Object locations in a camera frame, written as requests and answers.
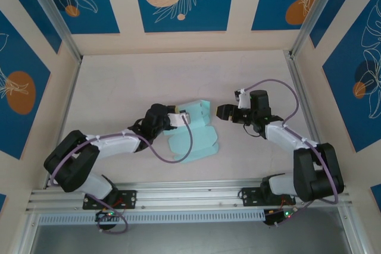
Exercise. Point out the aluminium frame post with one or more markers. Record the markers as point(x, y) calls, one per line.
point(55, 17)
point(318, 13)

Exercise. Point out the grey metal shelf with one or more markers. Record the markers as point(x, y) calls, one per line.
point(190, 242)

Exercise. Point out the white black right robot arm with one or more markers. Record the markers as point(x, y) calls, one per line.
point(285, 138)

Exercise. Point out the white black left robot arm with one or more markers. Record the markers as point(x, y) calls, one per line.
point(116, 147)

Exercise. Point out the light blue cloth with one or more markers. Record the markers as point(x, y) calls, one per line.
point(202, 141)

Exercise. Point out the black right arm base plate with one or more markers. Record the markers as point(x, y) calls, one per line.
point(247, 196)

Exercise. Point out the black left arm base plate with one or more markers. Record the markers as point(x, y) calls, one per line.
point(131, 199)

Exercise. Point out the aluminium mounting rail beam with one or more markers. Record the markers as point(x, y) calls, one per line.
point(184, 197)

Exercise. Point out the black controller board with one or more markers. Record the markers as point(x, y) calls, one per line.
point(279, 215)
point(107, 214)

